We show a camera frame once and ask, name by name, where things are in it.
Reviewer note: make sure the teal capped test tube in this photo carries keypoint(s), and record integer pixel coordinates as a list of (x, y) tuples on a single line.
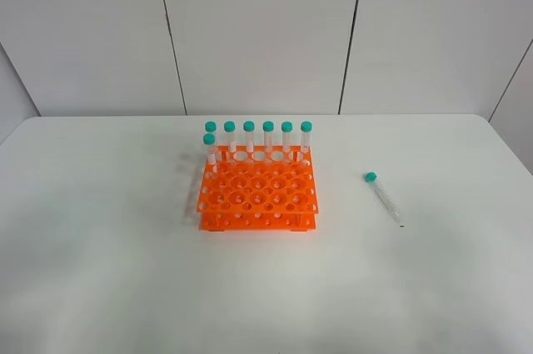
[(375, 185)]

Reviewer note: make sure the orange test tube rack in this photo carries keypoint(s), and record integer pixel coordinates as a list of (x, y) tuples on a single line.
[(258, 191)]

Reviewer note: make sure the back row tube far right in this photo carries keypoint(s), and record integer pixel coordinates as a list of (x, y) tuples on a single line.
[(306, 128)]

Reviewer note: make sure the second row tube left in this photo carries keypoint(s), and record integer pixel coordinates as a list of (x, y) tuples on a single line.
[(210, 143)]

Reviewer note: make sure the back row tube far left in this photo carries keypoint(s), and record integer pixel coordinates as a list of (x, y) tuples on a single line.
[(211, 127)]

